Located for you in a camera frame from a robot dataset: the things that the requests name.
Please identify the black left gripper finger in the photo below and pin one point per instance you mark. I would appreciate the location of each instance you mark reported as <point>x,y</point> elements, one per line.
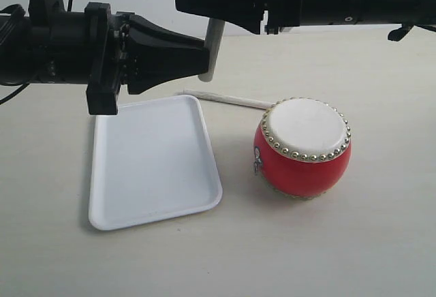
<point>145,37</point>
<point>152,67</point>

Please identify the wooden drumstick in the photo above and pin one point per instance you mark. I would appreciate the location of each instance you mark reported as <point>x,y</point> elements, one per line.
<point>212,42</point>
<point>227,99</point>

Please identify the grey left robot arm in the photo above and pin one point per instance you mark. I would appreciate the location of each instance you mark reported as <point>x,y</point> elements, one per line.
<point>16,49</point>

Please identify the small red drum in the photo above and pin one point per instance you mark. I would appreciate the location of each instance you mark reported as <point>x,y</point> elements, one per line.
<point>302,146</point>

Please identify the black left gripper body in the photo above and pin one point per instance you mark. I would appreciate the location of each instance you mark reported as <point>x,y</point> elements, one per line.
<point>86,48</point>

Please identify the white rectangular plastic tray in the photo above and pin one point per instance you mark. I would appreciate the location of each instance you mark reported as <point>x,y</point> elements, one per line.
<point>151,162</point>

